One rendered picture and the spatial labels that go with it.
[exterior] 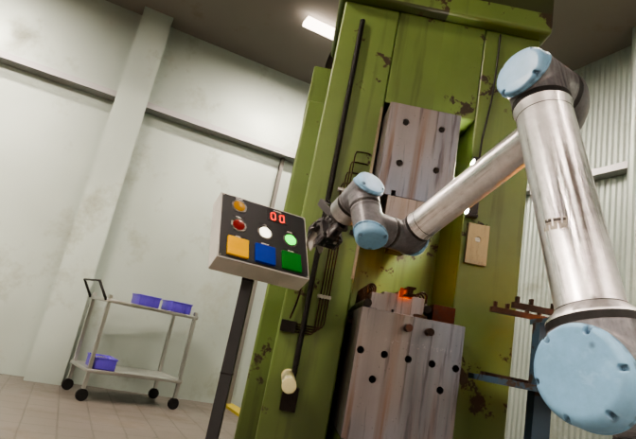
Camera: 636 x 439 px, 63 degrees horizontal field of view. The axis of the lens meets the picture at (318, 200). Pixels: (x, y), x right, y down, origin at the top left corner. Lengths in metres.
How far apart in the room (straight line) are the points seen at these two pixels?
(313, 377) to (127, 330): 3.59
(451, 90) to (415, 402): 1.34
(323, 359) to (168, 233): 3.69
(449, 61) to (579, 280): 1.73
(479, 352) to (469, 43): 1.37
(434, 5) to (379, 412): 1.76
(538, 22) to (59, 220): 4.41
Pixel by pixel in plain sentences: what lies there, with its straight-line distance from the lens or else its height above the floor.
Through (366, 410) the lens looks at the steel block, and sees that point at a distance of 1.93.
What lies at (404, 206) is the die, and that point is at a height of 1.33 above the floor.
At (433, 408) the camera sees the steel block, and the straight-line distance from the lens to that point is 1.98.
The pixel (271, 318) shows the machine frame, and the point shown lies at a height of 0.83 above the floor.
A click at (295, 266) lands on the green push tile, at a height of 0.99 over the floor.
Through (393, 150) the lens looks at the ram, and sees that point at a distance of 2.13.
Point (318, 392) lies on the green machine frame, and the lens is 2.11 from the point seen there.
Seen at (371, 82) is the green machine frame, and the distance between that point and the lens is 2.40.
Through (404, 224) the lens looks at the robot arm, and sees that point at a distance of 1.49.
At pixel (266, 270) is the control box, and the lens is 1.76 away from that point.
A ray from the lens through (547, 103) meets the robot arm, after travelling 1.12.
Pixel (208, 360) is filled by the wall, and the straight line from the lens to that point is 5.67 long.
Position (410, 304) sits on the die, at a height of 0.96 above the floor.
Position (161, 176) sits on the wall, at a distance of 5.65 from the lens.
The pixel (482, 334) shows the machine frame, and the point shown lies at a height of 0.92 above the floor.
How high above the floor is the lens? 0.75
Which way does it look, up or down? 15 degrees up
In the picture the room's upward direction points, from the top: 11 degrees clockwise
